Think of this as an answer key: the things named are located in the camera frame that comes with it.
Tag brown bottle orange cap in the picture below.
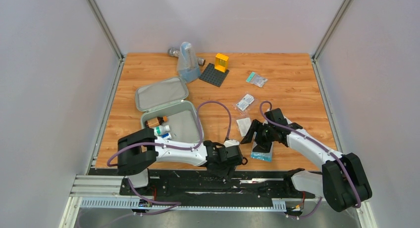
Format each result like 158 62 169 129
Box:
145 116 168 128

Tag white bottle green label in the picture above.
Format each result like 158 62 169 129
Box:
153 125 170 136

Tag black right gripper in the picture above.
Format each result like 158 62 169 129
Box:
241 120 275 154

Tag blue mask package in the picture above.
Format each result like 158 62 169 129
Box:
251 143 273 162

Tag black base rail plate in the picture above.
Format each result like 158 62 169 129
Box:
136 170 315 207

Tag mint green medicine kit case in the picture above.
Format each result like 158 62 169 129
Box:
135 77 204 143

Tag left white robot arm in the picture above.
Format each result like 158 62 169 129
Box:
107 128 248 180

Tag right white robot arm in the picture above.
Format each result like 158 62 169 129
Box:
241 108 372 212

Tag white gauze packet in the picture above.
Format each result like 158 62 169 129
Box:
236 117 252 137

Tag yellow toy window brick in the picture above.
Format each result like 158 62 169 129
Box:
214 53 229 73

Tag dark grey brick baseplate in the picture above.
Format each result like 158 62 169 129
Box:
199 63 229 87

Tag small blue white bottle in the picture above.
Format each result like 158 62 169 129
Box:
161 132 172 140

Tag glitter silver microphone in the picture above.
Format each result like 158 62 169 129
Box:
167 47 206 66

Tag black handled scissors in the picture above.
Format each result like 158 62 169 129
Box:
241 157 248 165

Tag teal header plastic packet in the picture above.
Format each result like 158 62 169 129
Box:
246 71 268 88

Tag clear bag of pads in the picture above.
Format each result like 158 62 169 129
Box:
234 94 255 112

